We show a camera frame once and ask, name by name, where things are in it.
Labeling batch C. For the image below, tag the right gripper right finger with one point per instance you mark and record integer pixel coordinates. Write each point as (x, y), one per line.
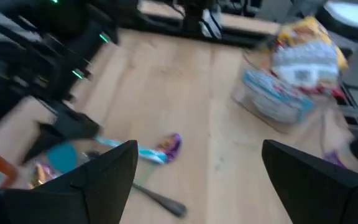
(322, 202)

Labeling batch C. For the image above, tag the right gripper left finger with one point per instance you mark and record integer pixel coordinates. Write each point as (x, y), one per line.
(57, 208)

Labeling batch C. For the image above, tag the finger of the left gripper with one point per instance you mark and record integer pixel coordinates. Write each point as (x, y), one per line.
(67, 127)

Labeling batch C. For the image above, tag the blue-edged ramen packet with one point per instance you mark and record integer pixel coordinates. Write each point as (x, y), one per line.
(275, 96)

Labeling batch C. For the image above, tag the red beef ramen packet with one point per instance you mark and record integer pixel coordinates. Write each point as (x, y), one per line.
(306, 62)

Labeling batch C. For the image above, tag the yellow ramen packet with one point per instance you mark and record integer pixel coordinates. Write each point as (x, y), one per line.
(306, 29)

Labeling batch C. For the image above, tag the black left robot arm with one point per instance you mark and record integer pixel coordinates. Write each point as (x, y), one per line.
(42, 46)

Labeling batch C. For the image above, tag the teal plastic spoon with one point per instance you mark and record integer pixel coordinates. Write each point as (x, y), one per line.
(61, 157)

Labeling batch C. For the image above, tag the clear plastic bin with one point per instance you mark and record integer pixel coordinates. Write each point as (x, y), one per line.
(250, 102)

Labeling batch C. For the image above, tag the white trash can black liner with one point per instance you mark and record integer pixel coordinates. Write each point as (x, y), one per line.
(353, 14)

